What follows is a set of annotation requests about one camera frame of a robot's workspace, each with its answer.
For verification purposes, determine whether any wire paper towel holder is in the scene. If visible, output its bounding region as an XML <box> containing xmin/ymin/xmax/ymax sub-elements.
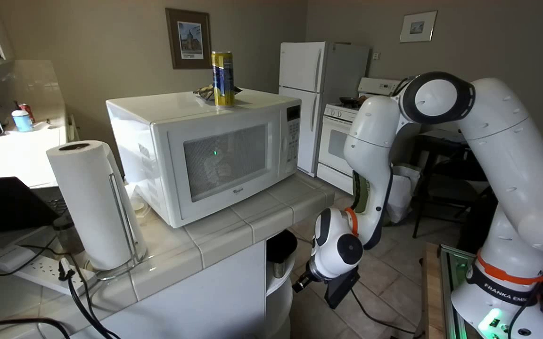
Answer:
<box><xmin>70</xmin><ymin>170</ymin><xmax>153</xmax><ymax>289</ymax></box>

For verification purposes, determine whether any red can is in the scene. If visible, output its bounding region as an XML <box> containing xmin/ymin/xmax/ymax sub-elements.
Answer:
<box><xmin>13</xmin><ymin>101</ymin><xmax>36</xmax><ymax>125</ymax></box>

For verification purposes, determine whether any light blue cup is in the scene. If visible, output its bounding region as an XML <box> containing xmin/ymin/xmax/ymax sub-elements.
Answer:
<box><xmin>9</xmin><ymin>110</ymin><xmax>36</xmax><ymax>135</ymax></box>

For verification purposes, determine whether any white microwave oven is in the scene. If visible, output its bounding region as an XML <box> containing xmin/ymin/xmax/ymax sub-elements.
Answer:
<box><xmin>104</xmin><ymin>88</ymin><xmax>304</xmax><ymax>231</ymax></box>

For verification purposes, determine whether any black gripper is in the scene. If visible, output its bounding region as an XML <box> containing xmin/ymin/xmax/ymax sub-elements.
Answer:
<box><xmin>322</xmin><ymin>268</ymin><xmax>362</xmax><ymax>312</ymax></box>

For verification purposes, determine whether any small white framed picture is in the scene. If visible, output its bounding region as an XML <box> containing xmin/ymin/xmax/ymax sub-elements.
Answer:
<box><xmin>398</xmin><ymin>10</ymin><xmax>439</xmax><ymax>46</ymax></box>

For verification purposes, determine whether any white refrigerator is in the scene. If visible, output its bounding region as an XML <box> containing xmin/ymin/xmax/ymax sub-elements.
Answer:
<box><xmin>277</xmin><ymin>40</ymin><xmax>373</xmax><ymax>180</ymax></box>

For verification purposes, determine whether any dark crumpled item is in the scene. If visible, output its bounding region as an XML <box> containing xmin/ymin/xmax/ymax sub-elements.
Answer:
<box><xmin>190</xmin><ymin>84</ymin><xmax>243</xmax><ymax>106</ymax></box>

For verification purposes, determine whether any wooden robot mounting table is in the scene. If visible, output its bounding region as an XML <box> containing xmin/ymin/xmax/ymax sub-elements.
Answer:
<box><xmin>420</xmin><ymin>242</ymin><xmax>475</xmax><ymax>339</ymax></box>

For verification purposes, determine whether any white plastic bag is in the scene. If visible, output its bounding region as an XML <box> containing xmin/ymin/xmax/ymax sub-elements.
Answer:
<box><xmin>386</xmin><ymin>163</ymin><xmax>422</xmax><ymax>227</ymax></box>

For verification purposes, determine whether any white paper towel roll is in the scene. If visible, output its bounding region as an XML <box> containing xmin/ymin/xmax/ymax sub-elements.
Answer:
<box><xmin>45</xmin><ymin>140</ymin><xmax>141</xmax><ymax>274</ymax></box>

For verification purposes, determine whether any white kitchen stove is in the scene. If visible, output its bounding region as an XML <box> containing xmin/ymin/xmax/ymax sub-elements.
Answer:
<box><xmin>315</xmin><ymin>76</ymin><xmax>407</xmax><ymax>197</ymax></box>

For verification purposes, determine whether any white rounded shelf cabinet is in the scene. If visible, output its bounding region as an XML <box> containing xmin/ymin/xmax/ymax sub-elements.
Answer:
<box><xmin>72</xmin><ymin>229</ymin><xmax>300</xmax><ymax>339</ymax></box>

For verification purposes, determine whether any black flat panel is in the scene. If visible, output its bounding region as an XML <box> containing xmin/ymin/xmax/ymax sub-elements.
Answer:
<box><xmin>0</xmin><ymin>176</ymin><xmax>75</xmax><ymax>240</ymax></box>

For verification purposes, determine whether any yellow and blue can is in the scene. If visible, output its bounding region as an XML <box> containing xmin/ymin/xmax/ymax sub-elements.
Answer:
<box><xmin>209</xmin><ymin>50</ymin><xmax>236</xmax><ymax>110</ymax></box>

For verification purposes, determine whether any black metal table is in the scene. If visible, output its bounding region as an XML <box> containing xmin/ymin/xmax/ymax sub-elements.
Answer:
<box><xmin>407</xmin><ymin>127</ymin><xmax>494</xmax><ymax>242</ymax></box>

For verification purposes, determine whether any white power strip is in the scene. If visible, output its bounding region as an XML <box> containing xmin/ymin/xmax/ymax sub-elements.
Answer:
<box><xmin>0</xmin><ymin>244</ymin><xmax>92</xmax><ymax>298</ymax></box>

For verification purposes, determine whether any black power cable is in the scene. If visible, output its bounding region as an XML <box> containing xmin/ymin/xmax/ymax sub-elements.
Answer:
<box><xmin>0</xmin><ymin>233</ymin><xmax>60</xmax><ymax>280</ymax></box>
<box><xmin>0</xmin><ymin>317</ymin><xmax>74</xmax><ymax>339</ymax></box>
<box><xmin>57</xmin><ymin>255</ymin><xmax>121</xmax><ymax>339</ymax></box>

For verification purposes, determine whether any black floor cable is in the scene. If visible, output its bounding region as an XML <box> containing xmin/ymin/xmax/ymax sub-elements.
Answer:
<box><xmin>349</xmin><ymin>289</ymin><xmax>426</xmax><ymax>339</ymax></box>

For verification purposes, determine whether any dark framed picture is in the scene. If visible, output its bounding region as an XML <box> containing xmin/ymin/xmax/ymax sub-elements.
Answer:
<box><xmin>164</xmin><ymin>7</ymin><xmax>213</xmax><ymax>72</ymax></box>

